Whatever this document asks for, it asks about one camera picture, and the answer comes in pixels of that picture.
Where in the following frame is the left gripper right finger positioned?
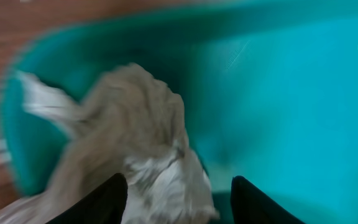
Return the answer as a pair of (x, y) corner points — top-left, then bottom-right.
(230, 175), (304, 224)

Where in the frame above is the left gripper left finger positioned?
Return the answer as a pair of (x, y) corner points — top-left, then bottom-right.
(47, 173), (128, 224)

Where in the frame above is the white tissue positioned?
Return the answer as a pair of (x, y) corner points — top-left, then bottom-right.
(0, 63), (219, 223)

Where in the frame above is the teal plastic serving tray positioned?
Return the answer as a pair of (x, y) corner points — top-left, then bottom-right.
(0, 1), (358, 223)

